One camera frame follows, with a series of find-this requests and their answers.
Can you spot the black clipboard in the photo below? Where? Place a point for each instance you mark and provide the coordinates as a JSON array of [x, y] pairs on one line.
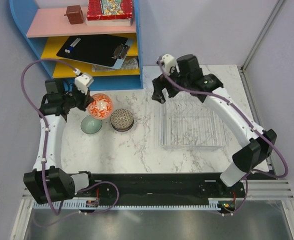
[[100, 49]]

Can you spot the red patterned book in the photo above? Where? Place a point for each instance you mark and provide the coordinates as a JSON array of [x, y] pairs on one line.
[[109, 10]]

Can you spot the light blue cable duct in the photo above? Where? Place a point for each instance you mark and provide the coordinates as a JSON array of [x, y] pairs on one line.
[[88, 205]]

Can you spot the pale green bowl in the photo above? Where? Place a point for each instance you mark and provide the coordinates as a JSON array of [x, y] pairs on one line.
[[91, 125]]

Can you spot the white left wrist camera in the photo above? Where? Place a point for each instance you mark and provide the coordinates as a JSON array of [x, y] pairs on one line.
[[83, 81]]

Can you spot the patterned paper booklet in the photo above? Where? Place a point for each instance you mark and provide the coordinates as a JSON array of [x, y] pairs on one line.
[[130, 63]]

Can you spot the black mosaic patterned bowl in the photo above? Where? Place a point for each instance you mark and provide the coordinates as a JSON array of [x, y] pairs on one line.
[[122, 120]]

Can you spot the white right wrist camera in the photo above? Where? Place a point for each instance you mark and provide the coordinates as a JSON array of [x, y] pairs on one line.
[[167, 63]]

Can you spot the white book under red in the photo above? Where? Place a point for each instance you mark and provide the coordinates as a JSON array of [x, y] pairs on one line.
[[110, 22]]

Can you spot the brown wooden cube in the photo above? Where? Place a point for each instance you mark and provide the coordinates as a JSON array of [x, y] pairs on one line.
[[74, 14]]

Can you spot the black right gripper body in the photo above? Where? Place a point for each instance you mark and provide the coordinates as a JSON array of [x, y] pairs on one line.
[[161, 83]]

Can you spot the white blue marker pen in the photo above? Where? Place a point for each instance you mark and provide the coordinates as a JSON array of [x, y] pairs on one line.
[[71, 47]]

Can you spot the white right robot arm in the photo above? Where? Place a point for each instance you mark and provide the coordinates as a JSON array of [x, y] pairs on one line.
[[256, 142]]

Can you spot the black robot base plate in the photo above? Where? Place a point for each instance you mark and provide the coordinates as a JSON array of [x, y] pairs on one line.
[[195, 185]]

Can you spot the aluminium corner frame post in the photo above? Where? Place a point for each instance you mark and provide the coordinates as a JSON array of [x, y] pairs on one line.
[[263, 33]]

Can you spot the blue shelf unit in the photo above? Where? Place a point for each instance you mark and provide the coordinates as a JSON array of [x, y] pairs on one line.
[[46, 29]]

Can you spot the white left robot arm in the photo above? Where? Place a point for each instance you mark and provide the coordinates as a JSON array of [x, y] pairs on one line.
[[47, 182]]

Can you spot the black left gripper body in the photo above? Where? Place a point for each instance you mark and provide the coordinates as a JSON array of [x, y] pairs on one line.
[[77, 99]]

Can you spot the white wire dish rack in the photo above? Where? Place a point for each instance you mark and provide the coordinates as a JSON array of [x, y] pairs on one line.
[[183, 122]]

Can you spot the orange white patterned bowl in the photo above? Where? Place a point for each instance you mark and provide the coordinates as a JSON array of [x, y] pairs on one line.
[[101, 107]]

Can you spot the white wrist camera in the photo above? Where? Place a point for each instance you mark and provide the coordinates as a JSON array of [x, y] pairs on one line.
[[83, 81], [167, 63]]

